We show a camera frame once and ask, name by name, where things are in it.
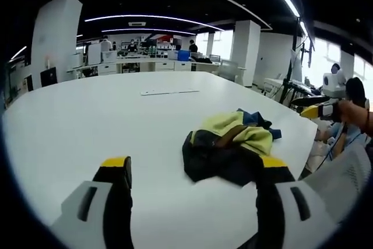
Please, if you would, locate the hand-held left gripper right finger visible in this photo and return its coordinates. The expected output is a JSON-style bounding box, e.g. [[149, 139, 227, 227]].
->
[[254, 156, 342, 249]]

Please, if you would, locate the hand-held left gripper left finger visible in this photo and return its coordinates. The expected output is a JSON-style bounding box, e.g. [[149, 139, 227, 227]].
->
[[50, 156, 135, 249]]

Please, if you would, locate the yellow-green and navy garment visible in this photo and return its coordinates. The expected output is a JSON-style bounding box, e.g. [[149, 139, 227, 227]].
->
[[182, 108, 283, 187]]

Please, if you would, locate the white template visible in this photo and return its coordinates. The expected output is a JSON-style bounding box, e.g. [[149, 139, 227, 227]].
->
[[140, 89, 200, 97]]

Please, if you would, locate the black tripod stand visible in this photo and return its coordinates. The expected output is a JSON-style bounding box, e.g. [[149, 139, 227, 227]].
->
[[278, 17, 305, 104]]

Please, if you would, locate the white mesh chair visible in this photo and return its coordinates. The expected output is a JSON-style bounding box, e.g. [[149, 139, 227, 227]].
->
[[299, 143, 373, 224]]

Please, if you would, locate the white office chair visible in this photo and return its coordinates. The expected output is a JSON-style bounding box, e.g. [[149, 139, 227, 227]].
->
[[217, 59, 240, 82]]

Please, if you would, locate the black monitor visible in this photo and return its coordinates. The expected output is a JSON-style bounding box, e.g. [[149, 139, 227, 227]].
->
[[40, 66, 58, 88]]

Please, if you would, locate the long white desk row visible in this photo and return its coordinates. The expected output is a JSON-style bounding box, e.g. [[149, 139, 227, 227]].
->
[[66, 56, 222, 75]]

